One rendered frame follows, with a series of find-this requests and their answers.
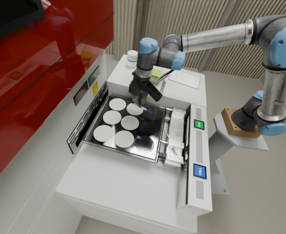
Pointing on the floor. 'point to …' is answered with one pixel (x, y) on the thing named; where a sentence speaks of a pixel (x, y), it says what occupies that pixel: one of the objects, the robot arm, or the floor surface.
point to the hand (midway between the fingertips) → (141, 106)
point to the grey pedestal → (222, 187)
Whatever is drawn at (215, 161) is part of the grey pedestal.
